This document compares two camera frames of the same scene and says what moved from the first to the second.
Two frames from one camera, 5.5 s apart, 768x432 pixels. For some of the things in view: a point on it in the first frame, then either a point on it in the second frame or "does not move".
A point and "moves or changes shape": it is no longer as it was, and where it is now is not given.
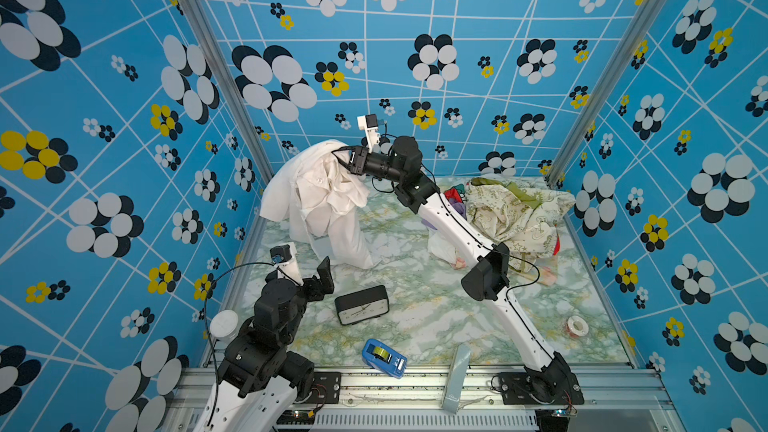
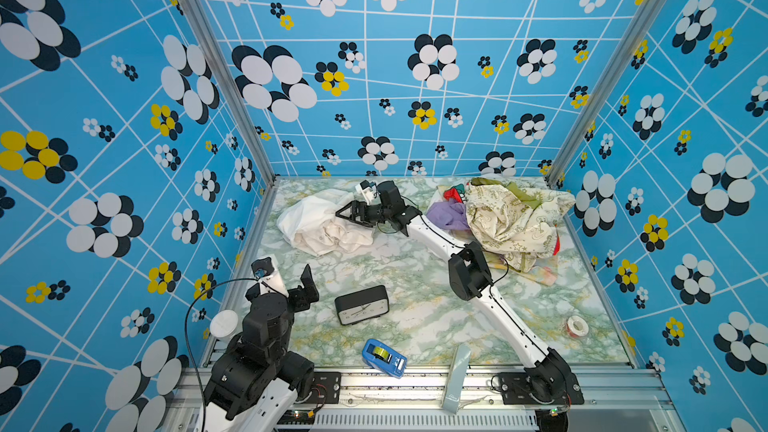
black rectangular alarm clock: x=362 y=305 does not move
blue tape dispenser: x=382 y=357 does not move
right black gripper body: x=378 y=167 -> x=375 y=214
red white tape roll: x=577 y=326 does not move
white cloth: x=317 y=194 moves or changes shape
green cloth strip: x=529 y=199 does not move
